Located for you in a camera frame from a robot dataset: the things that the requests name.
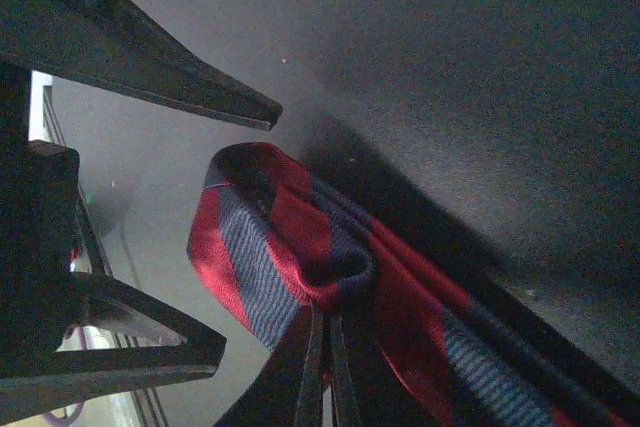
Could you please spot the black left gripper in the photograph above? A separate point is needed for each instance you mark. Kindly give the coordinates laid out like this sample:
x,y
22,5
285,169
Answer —
x,y
38,304

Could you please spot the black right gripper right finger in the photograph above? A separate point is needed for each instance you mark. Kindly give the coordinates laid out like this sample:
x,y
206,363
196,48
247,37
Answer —
x,y
364,390

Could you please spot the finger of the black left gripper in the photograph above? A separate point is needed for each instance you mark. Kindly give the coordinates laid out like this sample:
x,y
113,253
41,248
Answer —
x,y
115,46

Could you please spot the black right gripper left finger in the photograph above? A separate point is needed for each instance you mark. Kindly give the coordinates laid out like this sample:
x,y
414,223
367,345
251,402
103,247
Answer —
x,y
288,390

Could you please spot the red navy striped tie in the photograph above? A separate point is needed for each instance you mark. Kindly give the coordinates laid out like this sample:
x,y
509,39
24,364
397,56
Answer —
x,y
269,238

